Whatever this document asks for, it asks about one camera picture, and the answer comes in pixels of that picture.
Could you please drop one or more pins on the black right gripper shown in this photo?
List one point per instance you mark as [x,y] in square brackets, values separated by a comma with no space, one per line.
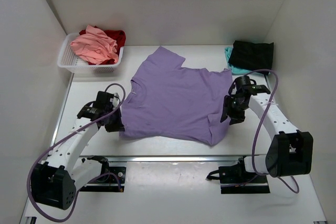
[227,109]

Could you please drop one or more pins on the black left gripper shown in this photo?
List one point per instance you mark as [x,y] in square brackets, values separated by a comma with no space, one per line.
[117,126]

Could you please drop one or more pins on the purple t shirt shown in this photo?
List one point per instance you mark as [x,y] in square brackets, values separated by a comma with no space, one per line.
[170,100]

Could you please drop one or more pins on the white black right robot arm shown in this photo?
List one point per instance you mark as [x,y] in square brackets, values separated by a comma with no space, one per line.
[290,150]

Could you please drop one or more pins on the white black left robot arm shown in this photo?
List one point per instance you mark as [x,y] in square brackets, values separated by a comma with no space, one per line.
[56,181]

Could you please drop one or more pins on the folded teal t shirt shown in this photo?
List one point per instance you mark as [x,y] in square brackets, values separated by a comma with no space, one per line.
[235,68]

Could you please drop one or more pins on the folded black t shirt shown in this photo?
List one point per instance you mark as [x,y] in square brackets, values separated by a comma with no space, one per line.
[252,56]

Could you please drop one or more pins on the pink t shirt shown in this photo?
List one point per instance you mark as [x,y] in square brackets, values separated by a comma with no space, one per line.
[95,47]

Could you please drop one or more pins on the dark red t shirt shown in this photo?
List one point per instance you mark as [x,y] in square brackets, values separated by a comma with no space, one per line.
[118,35]

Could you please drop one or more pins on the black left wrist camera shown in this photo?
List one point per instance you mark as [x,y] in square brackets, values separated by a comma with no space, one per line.
[105,101]

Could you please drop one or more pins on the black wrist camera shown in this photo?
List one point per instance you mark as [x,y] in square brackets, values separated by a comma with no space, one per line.
[105,101]
[244,82]

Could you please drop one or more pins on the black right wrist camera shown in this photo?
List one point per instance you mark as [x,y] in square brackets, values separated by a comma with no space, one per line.
[244,82]

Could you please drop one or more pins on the aluminium table edge rail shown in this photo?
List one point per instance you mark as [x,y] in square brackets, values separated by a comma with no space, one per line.
[202,158]

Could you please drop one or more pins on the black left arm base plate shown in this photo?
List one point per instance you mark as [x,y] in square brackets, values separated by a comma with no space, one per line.
[110,183]

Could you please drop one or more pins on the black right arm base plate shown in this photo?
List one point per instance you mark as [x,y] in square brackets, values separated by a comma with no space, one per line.
[235,180]

